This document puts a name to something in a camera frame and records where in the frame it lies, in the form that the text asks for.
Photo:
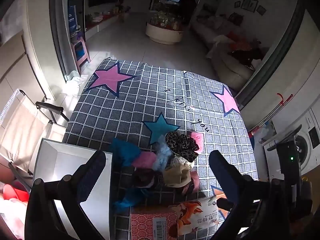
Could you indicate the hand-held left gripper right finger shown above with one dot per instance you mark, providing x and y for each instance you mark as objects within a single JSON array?
[{"x": 222, "y": 177}]

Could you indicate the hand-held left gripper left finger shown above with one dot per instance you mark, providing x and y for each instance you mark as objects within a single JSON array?
[{"x": 91, "y": 180}]

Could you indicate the white storage box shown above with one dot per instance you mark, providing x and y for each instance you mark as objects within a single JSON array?
[{"x": 62, "y": 155}]

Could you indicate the white polka dot cloth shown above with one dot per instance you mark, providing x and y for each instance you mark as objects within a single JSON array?
[{"x": 181, "y": 161}]

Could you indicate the pink sponge block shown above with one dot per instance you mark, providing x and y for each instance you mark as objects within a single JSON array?
[{"x": 197, "y": 138}]

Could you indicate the beige cloth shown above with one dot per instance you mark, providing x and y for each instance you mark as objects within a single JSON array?
[{"x": 176, "y": 176}]

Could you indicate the leopard print cloth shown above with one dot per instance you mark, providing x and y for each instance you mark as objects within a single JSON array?
[{"x": 181, "y": 143}]

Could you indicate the dark knitted band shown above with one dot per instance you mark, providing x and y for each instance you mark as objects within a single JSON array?
[{"x": 145, "y": 177}]

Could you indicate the light blue fluffy cloth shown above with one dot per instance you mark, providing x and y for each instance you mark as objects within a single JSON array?
[{"x": 162, "y": 152}]

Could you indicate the white washing machine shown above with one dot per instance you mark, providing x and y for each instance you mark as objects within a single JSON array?
[{"x": 311, "y": 135}]

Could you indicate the orange and white snack packet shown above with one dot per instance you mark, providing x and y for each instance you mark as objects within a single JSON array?
[{"x": 197, "y": 215}]

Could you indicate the red patterned carton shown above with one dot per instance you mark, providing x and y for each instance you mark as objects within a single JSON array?
[{"x": 150, "y": 223}]

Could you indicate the red plastic basin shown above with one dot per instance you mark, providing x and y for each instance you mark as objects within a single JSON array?
[{"x": 15, "y": 193}]

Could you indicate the beige folding chair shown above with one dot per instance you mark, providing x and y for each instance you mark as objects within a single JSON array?
[{"x": 22, "y": 130}]

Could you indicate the star-printed checked blanket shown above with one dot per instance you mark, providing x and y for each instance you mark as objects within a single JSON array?
[{"x": 140, "y": 97}]

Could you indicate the white sofa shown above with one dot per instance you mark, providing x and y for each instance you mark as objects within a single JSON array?
[{"x": 230, "y": 65}]

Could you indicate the red cloth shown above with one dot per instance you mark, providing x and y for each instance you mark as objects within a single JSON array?
[{"x": 241, "y": 43}]

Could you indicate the pink plastic stool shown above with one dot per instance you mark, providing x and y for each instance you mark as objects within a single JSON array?
[{"x": 80, "y": 55}]

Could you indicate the round white coffee table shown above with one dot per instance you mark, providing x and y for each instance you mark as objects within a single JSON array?
[{"x": 163, "y": 33}]

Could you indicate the low television bench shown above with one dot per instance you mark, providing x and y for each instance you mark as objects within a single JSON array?
[{"x": 105, "y": 21}]

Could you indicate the blue standing sign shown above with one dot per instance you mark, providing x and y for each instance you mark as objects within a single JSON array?
[{"x": 72, "y": 17}]

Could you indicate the bottles and jars group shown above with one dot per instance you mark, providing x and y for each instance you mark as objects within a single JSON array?
[{"x": 166, "y": 18}]

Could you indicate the tilted framed wall picture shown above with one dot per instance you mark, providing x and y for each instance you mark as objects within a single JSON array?
[{"x": 261, "y": 10}]

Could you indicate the large framed wall picture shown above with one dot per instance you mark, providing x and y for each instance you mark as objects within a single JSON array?
[{"x": 249, "y": 4}]

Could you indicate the small framed wall picture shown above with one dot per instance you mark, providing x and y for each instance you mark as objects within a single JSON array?
[{"x": 237, "y": 4}]

